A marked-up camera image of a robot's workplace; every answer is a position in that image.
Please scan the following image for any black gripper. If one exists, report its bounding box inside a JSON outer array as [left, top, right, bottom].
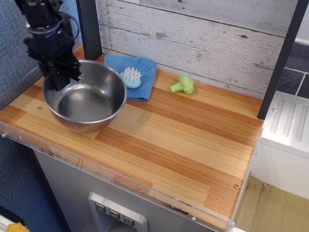
[[24, 19, 84, 91]]

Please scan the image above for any stainless steel pot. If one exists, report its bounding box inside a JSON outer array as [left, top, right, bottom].
[[42, 60, 127, 132]]

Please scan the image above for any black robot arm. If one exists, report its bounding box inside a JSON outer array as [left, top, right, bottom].
[[15, 0, 83, 91]]

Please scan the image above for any blue folded cloth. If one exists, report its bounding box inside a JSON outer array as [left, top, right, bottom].
[[104, 55, 156, 102]]

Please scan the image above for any light blue dish brush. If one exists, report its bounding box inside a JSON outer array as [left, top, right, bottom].
[[120, 67, 141, 89]]

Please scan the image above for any clear acrylic edge guard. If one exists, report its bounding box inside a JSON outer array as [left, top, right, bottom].
[[0, 122, 253, 232]]

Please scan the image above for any grey toy fridge cabinet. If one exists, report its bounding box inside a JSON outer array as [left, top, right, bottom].
[[32, 149, 230, 232]]

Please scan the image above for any green toy broccoli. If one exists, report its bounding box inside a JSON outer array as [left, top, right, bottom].
[[170, 75, 194, 94]]

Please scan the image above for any silver dispenser button panel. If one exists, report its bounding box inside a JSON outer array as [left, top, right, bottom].
[[88, 192, 148, 232]]

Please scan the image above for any yellow object bottom left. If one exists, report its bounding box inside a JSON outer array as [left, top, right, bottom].
[[6, 223, 30, 232]]

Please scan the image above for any white toy sink unit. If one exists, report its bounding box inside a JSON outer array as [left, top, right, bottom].
[[250, 91, 309, 199]]

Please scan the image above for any dark left shelf post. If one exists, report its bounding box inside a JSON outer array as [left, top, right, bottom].
[[76, 0, 102, 60]]

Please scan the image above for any dark shelf post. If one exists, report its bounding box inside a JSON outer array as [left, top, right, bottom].
[[257, 0, 309, 120], [76, 0, 102, 60]]

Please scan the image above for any dark right shelf post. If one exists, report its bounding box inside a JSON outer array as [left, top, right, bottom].
[[257, 0, 309, 120]]

